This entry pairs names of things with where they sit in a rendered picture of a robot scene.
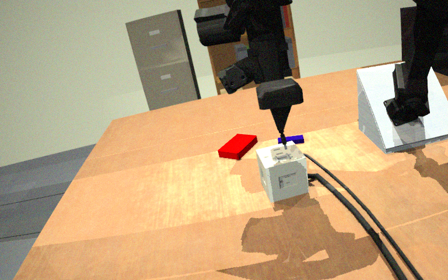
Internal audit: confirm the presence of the red rectangular block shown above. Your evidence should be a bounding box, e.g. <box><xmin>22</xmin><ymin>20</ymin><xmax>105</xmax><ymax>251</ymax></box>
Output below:
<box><xmin>218</xmin><ymin>134</ymin><xmax>258</xmax><ymax>160</ymax></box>

